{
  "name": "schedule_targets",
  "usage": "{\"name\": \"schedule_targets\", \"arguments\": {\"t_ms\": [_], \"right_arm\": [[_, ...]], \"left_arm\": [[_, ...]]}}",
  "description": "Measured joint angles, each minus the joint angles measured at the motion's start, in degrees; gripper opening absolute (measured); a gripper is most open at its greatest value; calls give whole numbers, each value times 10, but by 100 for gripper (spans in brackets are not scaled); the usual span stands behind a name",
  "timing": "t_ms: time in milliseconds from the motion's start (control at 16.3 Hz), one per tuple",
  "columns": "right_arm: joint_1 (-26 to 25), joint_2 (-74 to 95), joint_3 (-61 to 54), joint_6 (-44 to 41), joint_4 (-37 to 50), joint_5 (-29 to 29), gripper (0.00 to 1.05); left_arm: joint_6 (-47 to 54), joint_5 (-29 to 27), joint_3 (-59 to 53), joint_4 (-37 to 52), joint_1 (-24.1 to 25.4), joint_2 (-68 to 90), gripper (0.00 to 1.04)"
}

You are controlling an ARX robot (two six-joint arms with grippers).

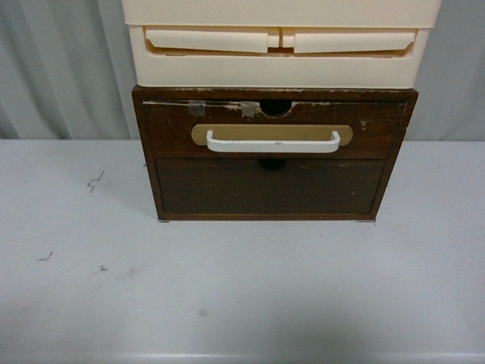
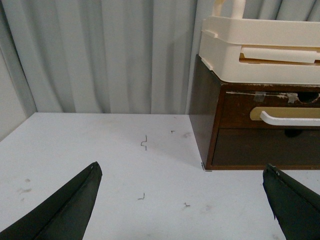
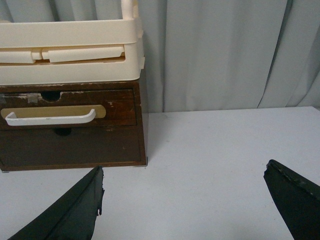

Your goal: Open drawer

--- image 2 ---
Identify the cream plastic stacked tray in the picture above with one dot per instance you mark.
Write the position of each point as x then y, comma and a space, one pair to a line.
260, 51

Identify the white drawer handle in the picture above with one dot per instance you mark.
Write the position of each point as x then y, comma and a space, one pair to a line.
289, 121

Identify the dark brown wooden drawer cabinet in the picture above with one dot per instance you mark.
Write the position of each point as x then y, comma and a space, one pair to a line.
206, 107

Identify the lower wooden drawer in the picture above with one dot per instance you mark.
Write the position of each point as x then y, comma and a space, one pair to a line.
254, 148

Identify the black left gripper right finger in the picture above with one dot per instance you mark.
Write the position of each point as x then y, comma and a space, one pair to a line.
295, 206

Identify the upper wooden drawer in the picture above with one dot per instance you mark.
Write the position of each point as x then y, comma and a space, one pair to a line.
242, 110

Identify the wooden drawer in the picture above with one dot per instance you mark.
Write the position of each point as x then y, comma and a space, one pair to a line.
254, 148
242, 110

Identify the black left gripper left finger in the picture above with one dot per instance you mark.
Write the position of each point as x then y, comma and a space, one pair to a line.
65, 214

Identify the grey pleated curtain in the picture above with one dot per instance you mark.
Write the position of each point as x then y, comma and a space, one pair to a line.
97, 56

